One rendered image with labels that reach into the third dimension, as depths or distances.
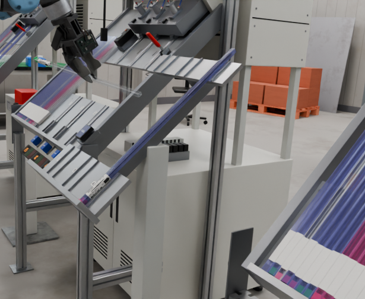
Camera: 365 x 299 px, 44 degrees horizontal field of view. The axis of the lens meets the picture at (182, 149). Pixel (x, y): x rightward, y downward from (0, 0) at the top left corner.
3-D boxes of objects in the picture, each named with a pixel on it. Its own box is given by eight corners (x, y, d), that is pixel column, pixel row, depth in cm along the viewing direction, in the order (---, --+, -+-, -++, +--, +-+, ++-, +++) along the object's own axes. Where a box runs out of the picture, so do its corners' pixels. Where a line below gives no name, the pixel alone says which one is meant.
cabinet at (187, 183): (152, 336, 168) (161, 176, 154) (80, 257, 224) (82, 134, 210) (276, 292, 204) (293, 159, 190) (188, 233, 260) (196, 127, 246)
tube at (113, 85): (34, 61, 157) (33, 59, 156) (38, 60, 158) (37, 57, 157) (138, 97, 128) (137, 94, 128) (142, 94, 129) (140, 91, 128)
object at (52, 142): (82, 167, 139) (67, 152, 135) (22, 126, 191) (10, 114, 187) (85, 164, 139) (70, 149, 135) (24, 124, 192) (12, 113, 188)
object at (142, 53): (165, 82, 148) (156, 70, 146) (86, 66, 201) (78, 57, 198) (228, 17, 157) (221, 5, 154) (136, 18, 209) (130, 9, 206)
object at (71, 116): (80, 158, 138) (73, 152, 136) (20, 120, 190) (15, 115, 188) (123, 115, 142) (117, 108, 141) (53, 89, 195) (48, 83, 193)
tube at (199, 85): (83, 206, 95) (81, 202, 95) (81, 203, 96) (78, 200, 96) (236, 51, 109) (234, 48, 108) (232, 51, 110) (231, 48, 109)
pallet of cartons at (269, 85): (292, 120, 702) (298, 68, 684) (225, 107, 791) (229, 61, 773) (322, 115, 773) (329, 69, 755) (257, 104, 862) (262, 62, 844)
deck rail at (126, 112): (85, 168, 137) (72, 155, 134) (82, 167, 139) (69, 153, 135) (231, 18, 155) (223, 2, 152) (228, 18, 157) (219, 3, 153)
